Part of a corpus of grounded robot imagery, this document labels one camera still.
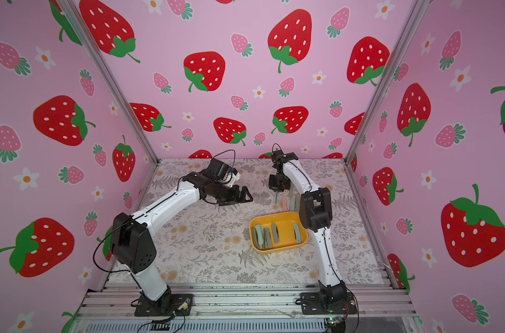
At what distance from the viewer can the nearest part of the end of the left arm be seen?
73 centimetres

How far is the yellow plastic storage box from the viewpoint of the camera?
0.87 metres

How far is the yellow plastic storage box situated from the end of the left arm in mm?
189
